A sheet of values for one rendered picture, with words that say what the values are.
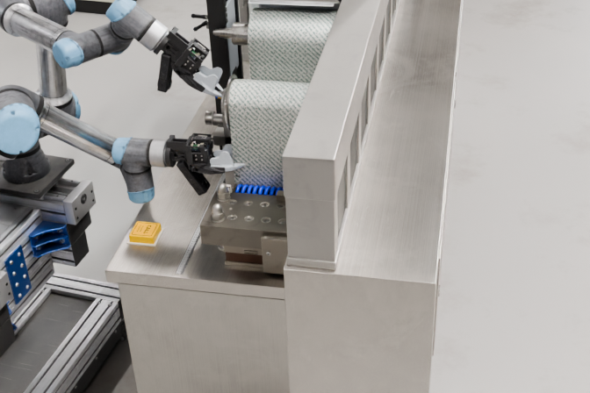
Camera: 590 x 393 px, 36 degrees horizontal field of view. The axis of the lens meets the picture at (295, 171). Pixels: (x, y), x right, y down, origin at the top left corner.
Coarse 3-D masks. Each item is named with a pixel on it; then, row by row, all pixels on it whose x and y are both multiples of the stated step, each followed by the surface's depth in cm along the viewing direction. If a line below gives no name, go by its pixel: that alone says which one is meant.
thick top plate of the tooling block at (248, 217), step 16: (208, 208) 235; (224, 208) 235; (240, 208) 235; (256, 208) 235; (272, 208) 234; (208, 224) 229; (224, 224) 229; (240, 224) 229; (256, 224) 229; (272, 224) 228; (208, 240) 231; (224, 240) 230; (240, 240) 229; (256, 240) 228
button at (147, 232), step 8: (136, 224) 248; (144, 224) 248; (152, 224) 248; (160, 224) 248; (136, 232) 245; (144, 232) 245; (152, 232) 245; (136, 240) 245; (144, 240) 244; (152, 240) 244
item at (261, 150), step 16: (240, 128) 234; (240, 144) 237; (256, 144) 236; (272, 144) 235; (240, 160) 240; (256, 160) 239; (272, 160) 238; (240, 176) 243; (256, 176) 242; (272, 176) 241
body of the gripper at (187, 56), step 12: (168, 36) 230; (180, 36) 231; (156, 48) 230; (168, 48) 233; (180, 48) 231; (192, 48) 232; (204, 48) 234; (180, 60) 231; (192, 60) 231; (192, 72) 233
